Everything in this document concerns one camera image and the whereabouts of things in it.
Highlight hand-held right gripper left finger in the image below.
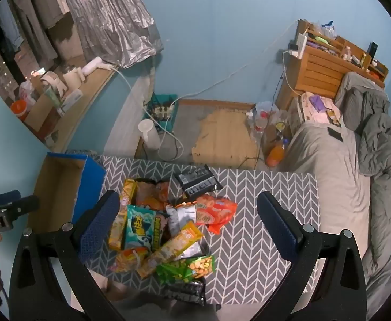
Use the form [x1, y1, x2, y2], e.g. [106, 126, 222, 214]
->
[8, 190, 122, 321]

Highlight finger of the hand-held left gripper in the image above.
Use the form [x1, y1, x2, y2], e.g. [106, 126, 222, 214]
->
[4, 194, 39, 219]
[0, 190, 22, 208]

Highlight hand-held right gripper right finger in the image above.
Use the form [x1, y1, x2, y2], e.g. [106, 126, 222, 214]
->
[256, 190, 370, 321]

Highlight short yellow snack packet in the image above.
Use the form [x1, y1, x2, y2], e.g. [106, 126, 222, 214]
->
[108, 207, 129, 251]

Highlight cardboard box with blue edge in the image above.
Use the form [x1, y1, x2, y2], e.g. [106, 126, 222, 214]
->
[27, 152, 107, 239]

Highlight teal snack packet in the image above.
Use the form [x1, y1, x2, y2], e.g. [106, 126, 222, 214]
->
[123, 205, 167, 252]

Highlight long yellow snack packet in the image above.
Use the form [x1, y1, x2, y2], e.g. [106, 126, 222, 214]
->
[121, 178, 138, 208]

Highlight red-orange snack packet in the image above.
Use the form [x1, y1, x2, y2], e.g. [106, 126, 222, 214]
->
[195, 194, 238, 235]

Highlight clear orange snack bag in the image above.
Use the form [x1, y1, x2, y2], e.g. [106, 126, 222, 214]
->
[134, 179, 170, 212]

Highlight silver and orange snack packet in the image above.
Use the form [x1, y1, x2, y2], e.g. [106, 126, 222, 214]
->
[165, 202, 198, 239]

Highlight grey herringbone tablecloth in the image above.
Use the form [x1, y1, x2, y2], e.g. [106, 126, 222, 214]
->
[66, 154, 321, 305]

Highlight small orange snack packet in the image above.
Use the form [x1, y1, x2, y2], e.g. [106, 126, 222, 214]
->
[109, 247, 150, 274]

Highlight grey bed sheet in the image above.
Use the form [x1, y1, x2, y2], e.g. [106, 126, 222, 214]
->
[281, 120, 375, 308]

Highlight orange drink bottle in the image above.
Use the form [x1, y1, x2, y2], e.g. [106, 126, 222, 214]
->
[265, 138, 289, 168]

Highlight long orange snack packet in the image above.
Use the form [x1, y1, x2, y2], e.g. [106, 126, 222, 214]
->
[136, 221, 205, 279]

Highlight orange lidded container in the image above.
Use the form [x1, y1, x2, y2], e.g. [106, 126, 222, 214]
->
[10, 99, 37, 121]

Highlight black striped snack packet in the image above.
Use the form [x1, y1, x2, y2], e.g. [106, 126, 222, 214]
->
[175, 165, 223, 198]

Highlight green snack packet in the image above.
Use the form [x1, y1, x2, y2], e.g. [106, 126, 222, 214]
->
[156, 255, 215, 285]

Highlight clear water bottle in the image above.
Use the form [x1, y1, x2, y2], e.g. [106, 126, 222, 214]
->
[250, 111, 270, 141]

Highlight brown cardboard sheet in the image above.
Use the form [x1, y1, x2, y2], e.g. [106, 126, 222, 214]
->
[191, 110, 267, 169]

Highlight glossy black snack packet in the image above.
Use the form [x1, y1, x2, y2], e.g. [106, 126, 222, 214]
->
[163, 278, 207, 306]

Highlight white plastic jug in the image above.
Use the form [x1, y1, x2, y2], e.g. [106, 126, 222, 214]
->
[138, 119, 161, 152]

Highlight black phone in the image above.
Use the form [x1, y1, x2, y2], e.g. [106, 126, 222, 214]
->
[327, 127, 344, 142]

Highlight long white box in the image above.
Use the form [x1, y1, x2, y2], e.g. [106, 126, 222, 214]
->
[58, 89, 84, 114]

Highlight clear plastic bag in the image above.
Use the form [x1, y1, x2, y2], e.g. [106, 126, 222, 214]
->
[255, 100, 280, 118]

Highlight white curved holder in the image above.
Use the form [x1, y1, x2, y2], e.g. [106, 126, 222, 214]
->
[40, 71, 68, 97]

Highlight pink cloth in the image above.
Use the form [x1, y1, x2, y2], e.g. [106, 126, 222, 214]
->
[298, 91, 344, 125]

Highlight grey duvet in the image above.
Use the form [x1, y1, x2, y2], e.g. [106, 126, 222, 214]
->
[334, 71, 391, 318]

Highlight teal plastic crate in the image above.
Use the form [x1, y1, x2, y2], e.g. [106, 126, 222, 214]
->
[143, 94, 180, 132]

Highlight white hair dryer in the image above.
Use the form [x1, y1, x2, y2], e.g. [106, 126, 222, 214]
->
[82, 56, 120, 77]

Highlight wooden headboard shelf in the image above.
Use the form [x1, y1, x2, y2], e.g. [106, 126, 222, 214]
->
[277, 19, 389, 111]

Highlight hanging clothes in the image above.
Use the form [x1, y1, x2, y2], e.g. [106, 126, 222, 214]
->
[0, 0, 72, 64]

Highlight white power strip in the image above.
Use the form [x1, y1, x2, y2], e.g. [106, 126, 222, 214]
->
[295, 33, 309, 58]

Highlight silver curtain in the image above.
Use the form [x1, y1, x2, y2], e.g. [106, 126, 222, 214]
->
[57, 0, 164, 69]

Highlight white power cable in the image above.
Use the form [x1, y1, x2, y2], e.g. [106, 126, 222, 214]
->
[110, 20, 308, 161]

